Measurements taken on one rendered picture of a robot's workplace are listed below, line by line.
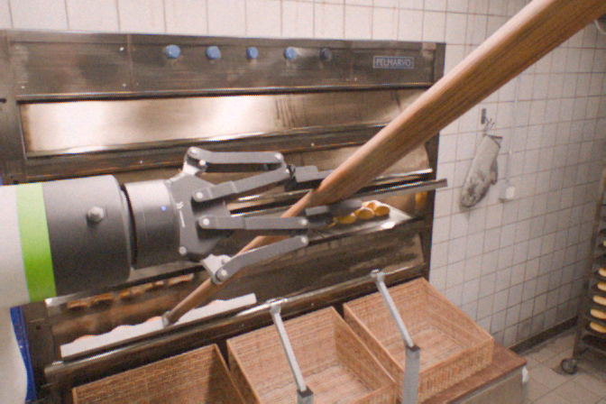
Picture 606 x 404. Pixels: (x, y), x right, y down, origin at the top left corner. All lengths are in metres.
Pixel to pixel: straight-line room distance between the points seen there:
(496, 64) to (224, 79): 1.59
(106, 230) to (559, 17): 0.33
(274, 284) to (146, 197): 1.77
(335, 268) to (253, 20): 1.20
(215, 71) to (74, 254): 1.50
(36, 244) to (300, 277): 1.89
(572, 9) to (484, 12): 2.43
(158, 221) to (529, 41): 0.29
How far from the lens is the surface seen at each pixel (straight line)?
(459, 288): 3.01
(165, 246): 0.40
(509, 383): 2.66
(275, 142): 1.94
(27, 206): 0.39
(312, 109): 2.02
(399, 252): 2.55
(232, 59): 1.86
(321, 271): 2.27
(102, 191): 0.39
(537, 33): 0.30
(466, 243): 2.92
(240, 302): 1.51
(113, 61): 1.74
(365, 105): 2.19
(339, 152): 2.16
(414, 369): 1.96
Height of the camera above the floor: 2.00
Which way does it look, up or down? 14 degrees down
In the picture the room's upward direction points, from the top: straight up
